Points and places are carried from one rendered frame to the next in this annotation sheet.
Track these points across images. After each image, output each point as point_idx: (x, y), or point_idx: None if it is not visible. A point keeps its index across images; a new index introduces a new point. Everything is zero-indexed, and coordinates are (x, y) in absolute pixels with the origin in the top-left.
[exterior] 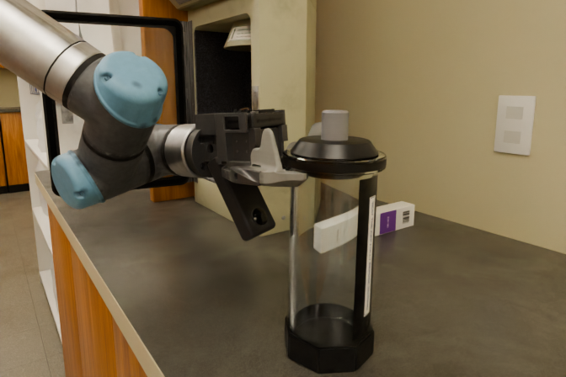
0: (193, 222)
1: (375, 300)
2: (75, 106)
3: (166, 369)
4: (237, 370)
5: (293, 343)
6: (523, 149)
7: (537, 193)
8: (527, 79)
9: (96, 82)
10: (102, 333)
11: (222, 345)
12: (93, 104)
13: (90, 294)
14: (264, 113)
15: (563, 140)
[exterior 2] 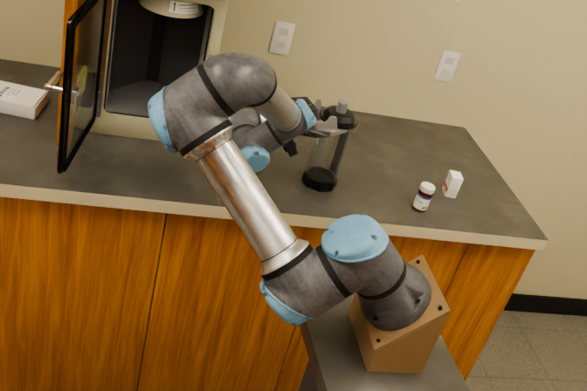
0: (145, 152)
1: (299, 159)
2: (294, 131)
3: (306, 214)
4: (317, 202)
5: (323, 186)
6: (286, 51)
7: (288, 73)
8: (292, 14)
9: (307, 120)
10: (121, 253)
11: (300, 199)
12: (301, 128)
13: (86, 237)
14: (313, 104)
15: (305, 48)
